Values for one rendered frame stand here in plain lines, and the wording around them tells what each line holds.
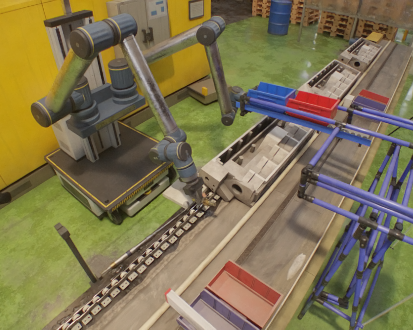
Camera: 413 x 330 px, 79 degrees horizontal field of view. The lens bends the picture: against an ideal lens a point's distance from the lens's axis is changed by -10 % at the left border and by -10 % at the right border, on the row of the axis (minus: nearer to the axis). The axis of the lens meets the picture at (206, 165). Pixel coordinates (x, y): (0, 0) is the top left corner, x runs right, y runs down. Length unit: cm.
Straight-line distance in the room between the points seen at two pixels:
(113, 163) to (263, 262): 187
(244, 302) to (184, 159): 82
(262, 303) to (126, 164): 192
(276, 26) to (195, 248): 731
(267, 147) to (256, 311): 113
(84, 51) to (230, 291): 142
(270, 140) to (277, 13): 641
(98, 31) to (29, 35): 159
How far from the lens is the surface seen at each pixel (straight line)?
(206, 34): 214
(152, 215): 282
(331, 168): 234
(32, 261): 292
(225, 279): 158
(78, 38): 150
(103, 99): 272
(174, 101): 448
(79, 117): 240
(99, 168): 292
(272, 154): 203
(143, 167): 280
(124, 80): 252
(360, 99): 329
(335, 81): 337
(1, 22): 296
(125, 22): 165
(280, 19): 831
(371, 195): 128
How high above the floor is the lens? 218
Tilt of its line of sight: 42 degrees down
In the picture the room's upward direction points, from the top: straight up
